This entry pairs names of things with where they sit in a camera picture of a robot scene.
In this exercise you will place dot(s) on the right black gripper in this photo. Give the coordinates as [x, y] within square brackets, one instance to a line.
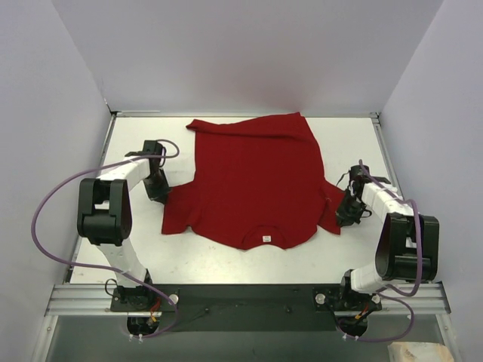
[348, 210]

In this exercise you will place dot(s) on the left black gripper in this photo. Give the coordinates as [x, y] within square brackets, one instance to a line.
[156, 186]

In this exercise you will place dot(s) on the red t-shirt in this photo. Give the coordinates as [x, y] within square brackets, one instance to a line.
[256, 182]

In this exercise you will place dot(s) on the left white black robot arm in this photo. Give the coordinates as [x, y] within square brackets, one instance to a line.
[105, 217]

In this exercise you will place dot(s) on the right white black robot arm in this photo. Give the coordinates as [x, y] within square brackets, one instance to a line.
[407, 250]

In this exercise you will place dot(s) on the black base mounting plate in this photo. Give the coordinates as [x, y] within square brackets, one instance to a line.
[244, 308]

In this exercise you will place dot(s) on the beige cardboard box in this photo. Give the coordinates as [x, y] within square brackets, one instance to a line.
[419, 352]

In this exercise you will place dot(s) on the aluminium frame rail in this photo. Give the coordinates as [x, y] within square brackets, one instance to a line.
[92, 300]

